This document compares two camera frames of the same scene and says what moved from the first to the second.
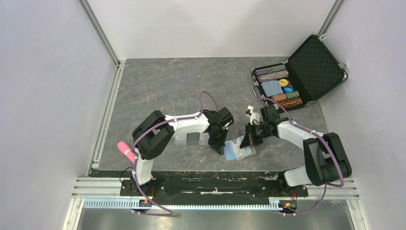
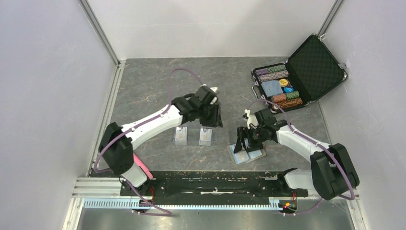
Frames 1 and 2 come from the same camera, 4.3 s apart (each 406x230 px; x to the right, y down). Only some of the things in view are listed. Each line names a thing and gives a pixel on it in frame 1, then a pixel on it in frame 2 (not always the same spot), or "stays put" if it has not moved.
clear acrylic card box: (204, 139) stays put
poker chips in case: (280, 89) stays put
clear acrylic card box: (180, 139) stays put
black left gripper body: (218, 138) to (209, 116)
